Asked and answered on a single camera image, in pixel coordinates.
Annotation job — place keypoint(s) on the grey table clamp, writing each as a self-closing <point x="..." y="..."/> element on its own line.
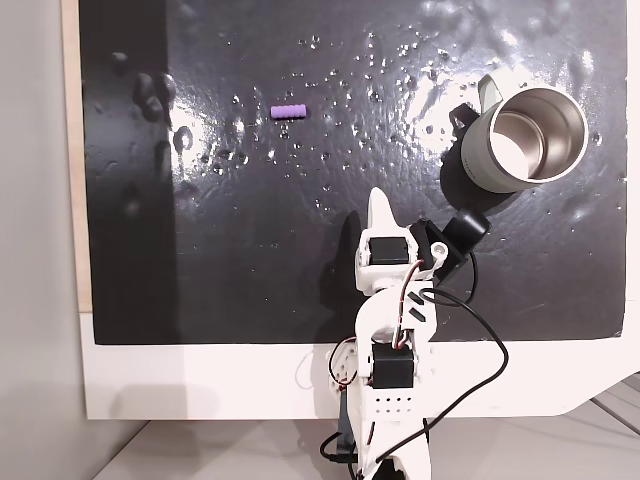
<point x="345" y="415"/>

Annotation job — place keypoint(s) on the black oval camera box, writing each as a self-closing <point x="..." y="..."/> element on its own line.
<point x="467" y="227"/>

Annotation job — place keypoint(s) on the black glossy mat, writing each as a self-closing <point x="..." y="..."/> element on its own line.
<point x="250" y="240"/>

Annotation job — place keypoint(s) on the pale green steel-lined cup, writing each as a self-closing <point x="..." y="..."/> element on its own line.
<point x="480" y="145"/>

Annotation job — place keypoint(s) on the purple ribbed pen grip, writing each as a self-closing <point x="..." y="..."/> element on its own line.
<point x="288" y="111"/>

